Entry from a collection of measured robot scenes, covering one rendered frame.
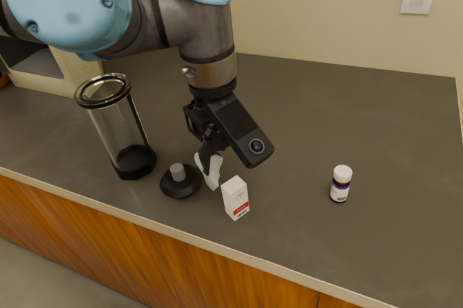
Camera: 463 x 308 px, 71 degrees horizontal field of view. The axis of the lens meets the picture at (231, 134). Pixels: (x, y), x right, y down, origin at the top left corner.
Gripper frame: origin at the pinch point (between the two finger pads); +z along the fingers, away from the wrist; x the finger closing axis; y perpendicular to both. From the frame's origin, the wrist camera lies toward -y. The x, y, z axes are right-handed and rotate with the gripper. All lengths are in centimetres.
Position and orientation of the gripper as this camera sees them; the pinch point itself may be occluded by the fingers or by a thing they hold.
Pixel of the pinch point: (234, 176)
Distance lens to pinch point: 59.0
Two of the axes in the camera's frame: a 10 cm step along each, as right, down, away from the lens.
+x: -7.9, 4.7, -3.9
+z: 1.0, 7.4, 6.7
